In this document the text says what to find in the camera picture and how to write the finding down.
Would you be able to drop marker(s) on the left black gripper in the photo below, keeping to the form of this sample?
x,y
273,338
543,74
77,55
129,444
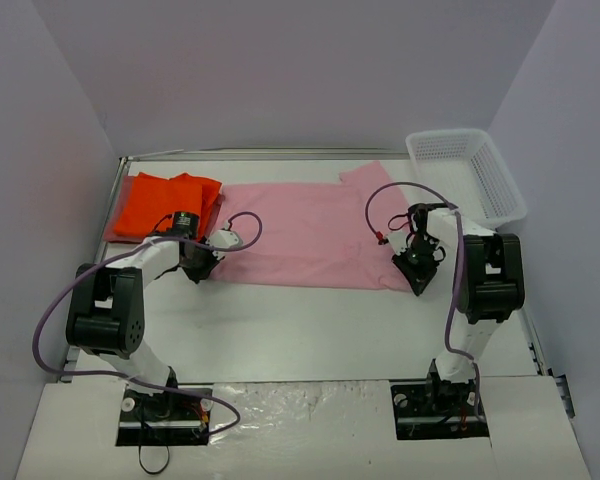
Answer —
x,y
200,262

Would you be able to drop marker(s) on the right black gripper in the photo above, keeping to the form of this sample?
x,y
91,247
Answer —
x,y
415,265

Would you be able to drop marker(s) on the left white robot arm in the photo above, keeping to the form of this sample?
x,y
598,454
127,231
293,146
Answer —
x,y
107,314

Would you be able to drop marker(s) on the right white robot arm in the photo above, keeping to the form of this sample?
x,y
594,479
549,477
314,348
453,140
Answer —
x,y
487,286

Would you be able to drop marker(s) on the folded orange t shirt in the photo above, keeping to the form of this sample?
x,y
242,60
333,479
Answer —
x,y
165,200

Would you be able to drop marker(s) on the white plastic basket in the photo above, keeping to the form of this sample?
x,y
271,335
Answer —
x,y
465,166

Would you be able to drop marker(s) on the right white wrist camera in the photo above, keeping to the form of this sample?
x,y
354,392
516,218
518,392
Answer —
x,y
398,241

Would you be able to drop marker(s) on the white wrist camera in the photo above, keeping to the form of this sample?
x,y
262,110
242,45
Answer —
x,y
398,241
223,241

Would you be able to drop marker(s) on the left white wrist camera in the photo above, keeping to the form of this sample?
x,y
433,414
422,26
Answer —
x,y
223,241

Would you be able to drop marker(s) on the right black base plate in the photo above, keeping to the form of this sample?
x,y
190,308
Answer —
x,y
419,415

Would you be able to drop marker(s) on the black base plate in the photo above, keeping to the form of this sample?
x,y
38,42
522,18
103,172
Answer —
x,y
419,415
164,419

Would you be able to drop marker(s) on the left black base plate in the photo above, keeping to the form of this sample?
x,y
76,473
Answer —
x,y
164,419

